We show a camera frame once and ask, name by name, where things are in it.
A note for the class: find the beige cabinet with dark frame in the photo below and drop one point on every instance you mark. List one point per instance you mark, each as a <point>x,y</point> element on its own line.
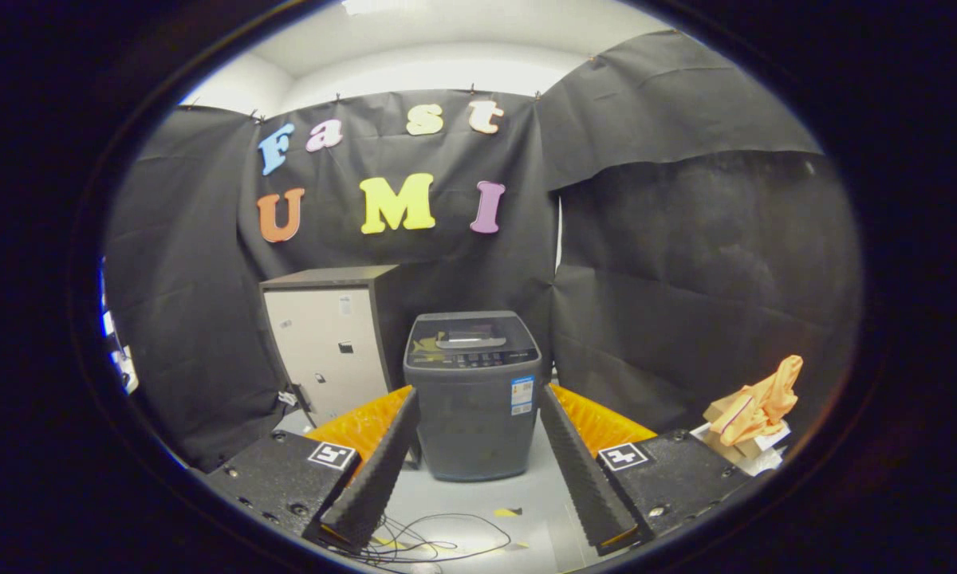
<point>319,351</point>

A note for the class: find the dark washing machine lid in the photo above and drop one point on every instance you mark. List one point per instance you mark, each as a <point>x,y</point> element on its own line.
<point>470,328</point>

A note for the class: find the grey washing machine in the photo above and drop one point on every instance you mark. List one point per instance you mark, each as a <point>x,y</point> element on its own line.
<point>466,430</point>

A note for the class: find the orange cloth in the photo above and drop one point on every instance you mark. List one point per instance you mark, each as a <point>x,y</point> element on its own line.
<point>758,406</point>

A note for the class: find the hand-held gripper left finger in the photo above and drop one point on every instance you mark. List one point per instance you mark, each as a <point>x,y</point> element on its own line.
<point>375,474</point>

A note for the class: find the yellow floor tape piece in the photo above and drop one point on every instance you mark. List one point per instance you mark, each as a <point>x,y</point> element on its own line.
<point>508,512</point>

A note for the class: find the cluttered items at room edge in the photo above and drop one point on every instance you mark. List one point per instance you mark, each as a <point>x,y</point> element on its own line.
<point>120,359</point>

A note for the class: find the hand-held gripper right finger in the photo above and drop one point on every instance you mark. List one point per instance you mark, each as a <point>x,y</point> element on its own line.
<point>582,474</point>

